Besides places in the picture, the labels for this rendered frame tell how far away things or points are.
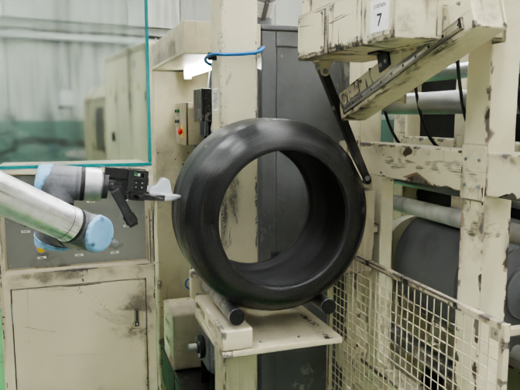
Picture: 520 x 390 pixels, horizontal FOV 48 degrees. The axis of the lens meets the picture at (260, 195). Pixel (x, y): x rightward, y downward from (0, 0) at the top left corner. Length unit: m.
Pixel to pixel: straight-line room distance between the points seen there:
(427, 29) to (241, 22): 0.69
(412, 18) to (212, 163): 0.62
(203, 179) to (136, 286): 0.82
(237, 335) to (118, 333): 0.77
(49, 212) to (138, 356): 1.11
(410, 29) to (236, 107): 0.69
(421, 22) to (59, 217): 0.97
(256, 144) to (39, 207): 0.58
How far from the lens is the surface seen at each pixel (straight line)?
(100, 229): 1.45
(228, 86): 1.92
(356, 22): 1.62
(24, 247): 2.27
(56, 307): 2.27
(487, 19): 1.48
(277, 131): 1.58
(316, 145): 1.62
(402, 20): 1.47
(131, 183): 1.57
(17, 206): 1.33
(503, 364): 1.43
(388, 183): 2.11
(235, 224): 1.96
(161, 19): 11.12
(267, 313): 1.96
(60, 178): 1.55
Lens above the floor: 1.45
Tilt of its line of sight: 8 degrees down
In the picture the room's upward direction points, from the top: straight up
